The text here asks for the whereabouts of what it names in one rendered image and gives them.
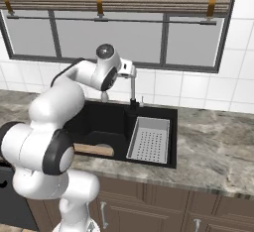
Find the brown drawer front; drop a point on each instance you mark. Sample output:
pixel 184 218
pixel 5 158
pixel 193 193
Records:
pixel 121 187
pixel 167 197
pixel 225 208

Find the black sink basin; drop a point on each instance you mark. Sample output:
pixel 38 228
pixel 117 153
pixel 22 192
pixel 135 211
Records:
pixel 99 123

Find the black dishwasher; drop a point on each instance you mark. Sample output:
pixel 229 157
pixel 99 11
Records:
pixel 13 206

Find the wooden cutting board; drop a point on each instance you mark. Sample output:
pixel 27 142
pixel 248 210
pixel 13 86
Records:
pixel 96 149

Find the grey sink faucet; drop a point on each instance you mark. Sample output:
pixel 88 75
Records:
pixel 133 90

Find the dark framed window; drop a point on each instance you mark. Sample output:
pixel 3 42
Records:
pixel 132 41

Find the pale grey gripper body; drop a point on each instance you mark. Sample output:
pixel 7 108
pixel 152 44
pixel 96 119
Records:
pixel 133 72

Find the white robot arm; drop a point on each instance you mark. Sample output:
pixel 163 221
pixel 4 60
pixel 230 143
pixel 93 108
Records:
pixel 56 110

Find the grey perforated drain basket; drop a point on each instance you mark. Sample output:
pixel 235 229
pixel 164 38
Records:
pixel 149 140

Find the small grey faucet lever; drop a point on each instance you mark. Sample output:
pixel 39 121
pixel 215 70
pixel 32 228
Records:
pixel 141 101

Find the brown cupboard door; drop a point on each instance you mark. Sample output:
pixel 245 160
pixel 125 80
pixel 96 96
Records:
pixel 139 217
pixel 225 225

